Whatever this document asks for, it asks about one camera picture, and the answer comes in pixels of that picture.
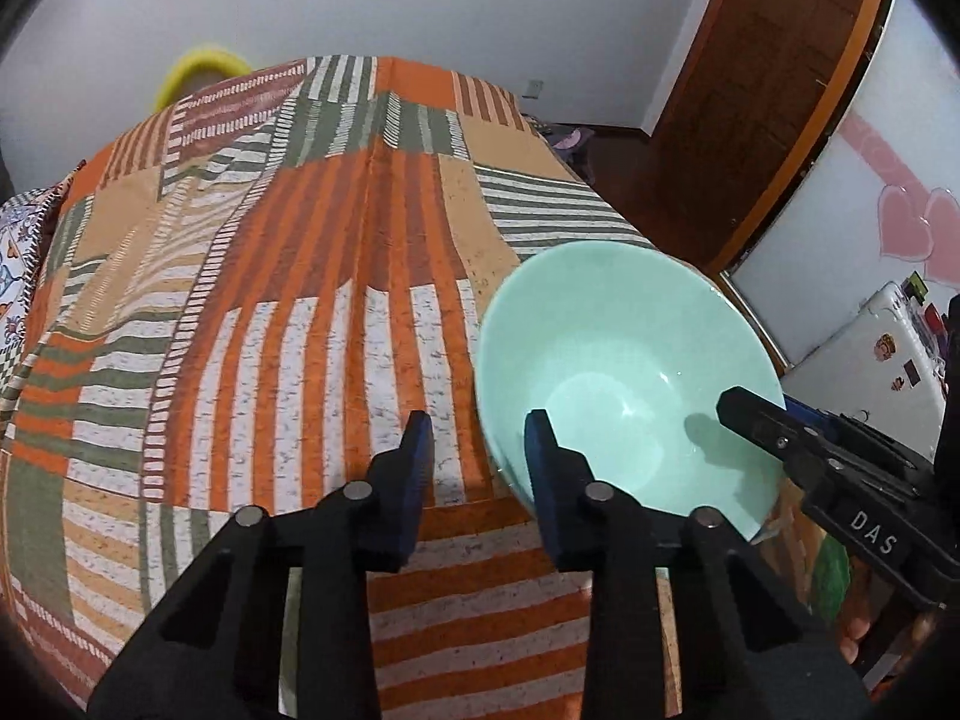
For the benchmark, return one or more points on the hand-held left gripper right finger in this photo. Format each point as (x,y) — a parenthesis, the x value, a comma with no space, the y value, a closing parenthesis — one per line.
(540,480)

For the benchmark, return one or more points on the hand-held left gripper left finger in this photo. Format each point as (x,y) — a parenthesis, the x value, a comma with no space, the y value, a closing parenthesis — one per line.
(416,480)

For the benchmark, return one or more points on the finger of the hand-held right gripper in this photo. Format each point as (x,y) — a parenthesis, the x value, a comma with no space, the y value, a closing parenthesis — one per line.
(806,412)
(757,420)

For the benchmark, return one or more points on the mint green bowl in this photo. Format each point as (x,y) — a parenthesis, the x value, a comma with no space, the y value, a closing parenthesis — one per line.
(622,360)

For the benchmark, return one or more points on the person's right hand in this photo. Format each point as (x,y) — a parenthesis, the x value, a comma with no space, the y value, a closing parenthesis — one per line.
(855,630)

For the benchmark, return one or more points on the colourful printed sheet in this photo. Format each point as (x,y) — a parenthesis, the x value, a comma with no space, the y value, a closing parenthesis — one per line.
(829,570)

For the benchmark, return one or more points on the silver case with stickers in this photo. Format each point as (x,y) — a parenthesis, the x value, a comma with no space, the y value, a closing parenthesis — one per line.
(862,360)

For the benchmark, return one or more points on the white wardrobe with pink hearts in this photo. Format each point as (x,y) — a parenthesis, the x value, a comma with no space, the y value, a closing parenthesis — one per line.
(862,202)

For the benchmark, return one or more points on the striped patchwork blanket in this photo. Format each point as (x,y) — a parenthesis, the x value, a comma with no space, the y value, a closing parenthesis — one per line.
(300,277)

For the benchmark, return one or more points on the wooden door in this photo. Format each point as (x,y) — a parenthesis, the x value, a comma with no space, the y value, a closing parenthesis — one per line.
(750,90)

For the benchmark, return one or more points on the purple slippers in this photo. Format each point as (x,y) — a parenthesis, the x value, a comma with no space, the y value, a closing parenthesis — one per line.
(568,140)

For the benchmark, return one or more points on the patterned pillow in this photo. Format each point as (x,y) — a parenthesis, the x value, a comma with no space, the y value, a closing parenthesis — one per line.
(15,255)

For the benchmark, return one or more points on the wall socket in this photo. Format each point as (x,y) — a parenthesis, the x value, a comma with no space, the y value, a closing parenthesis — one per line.
(533,88)

